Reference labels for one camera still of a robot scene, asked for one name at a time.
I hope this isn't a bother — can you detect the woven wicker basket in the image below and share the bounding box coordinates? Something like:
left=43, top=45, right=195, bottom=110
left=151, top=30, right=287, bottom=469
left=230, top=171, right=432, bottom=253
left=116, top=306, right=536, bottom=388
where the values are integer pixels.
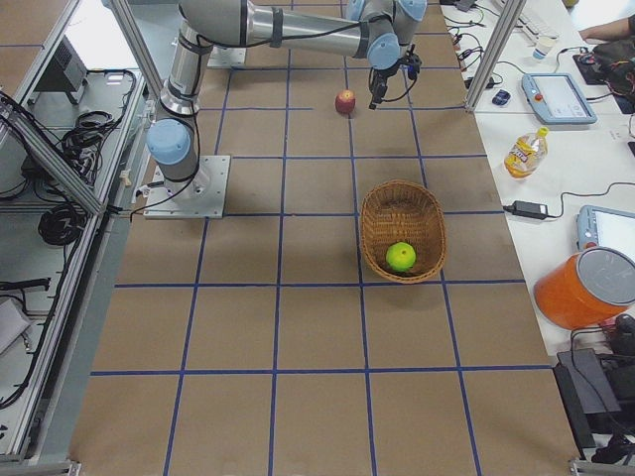
left=360, top=179, right=446, bottom=285

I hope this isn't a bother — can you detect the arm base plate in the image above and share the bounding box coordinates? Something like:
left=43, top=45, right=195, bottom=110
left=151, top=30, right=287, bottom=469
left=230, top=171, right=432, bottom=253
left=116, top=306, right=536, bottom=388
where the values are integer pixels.
left=206, top=46, right=247, bottom=69
left=142, top=155, right=230, bottom=219

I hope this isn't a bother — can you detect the blue checkered pouch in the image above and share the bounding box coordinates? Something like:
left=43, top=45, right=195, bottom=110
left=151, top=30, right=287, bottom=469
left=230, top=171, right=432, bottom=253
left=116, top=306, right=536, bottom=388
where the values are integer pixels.
left=491, top=89, right=511, bottom=106

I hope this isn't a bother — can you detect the green apple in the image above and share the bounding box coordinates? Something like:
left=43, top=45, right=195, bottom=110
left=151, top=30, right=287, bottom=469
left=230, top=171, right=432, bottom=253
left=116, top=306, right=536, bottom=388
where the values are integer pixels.
left=385, top=242, right=417, bottom=272

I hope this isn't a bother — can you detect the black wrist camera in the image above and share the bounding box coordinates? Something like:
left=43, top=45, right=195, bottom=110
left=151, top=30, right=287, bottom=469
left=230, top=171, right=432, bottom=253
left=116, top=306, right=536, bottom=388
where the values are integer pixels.
left=401, top=44, right=422, bottom=82

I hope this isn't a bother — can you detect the aluminium frame post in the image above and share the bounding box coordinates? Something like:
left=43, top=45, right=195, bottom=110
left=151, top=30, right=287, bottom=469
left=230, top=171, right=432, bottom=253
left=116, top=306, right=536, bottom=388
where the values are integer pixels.
left=464, top=0, right=526, bottom=112

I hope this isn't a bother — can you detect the black power adapter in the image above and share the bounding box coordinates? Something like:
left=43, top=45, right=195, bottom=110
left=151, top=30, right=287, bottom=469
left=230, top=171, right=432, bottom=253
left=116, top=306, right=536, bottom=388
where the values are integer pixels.
left=503, top=200, right=549, bottom=220

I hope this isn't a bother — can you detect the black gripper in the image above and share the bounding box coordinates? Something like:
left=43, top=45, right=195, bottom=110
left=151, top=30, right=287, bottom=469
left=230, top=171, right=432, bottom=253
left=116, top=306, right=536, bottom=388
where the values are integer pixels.
left=369, top=63, right=400, bottom=110

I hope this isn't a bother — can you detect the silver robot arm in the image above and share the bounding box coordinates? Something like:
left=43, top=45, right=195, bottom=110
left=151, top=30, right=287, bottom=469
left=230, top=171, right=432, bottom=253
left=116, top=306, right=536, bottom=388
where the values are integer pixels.
left=147, top=1, right=427, bottom=183

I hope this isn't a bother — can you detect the red yellow apple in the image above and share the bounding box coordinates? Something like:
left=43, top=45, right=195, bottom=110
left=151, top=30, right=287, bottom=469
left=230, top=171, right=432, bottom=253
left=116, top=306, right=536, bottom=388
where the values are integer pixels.
left=334, top=89, right=356, bottom=115

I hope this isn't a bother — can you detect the teach pendant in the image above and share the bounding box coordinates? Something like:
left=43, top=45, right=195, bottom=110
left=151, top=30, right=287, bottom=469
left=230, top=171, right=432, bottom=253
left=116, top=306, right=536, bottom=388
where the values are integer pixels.
left=576, top=205, right=635, bottom=260
left=521, top=73, right=597, bottom=125

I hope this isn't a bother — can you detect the near teach pendant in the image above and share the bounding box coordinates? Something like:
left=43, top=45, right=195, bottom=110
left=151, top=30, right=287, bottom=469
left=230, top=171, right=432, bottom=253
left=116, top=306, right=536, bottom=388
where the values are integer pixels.
left=576, top=205, right=635, bottom=260

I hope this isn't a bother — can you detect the white paper cup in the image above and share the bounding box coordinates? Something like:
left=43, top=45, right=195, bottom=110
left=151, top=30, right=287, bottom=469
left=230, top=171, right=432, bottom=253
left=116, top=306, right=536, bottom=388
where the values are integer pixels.
left=532, top=36, right=557, bottom=60

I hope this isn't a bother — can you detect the far teach pendant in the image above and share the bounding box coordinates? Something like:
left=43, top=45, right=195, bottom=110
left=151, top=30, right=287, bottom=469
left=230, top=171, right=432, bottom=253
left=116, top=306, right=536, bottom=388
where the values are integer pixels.
left=521, top=73, right=597, bottom=125

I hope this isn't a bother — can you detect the orange bucket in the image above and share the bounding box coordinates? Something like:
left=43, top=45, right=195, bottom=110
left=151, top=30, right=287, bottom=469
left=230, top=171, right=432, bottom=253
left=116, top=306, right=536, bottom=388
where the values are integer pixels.
left=534, top=247, right=634, bottom=330

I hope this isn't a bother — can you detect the orange juice bottle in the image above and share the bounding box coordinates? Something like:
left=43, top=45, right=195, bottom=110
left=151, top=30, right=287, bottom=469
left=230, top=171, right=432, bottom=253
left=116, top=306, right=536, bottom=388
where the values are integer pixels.
left=504, top=126, right=550, bottom=179

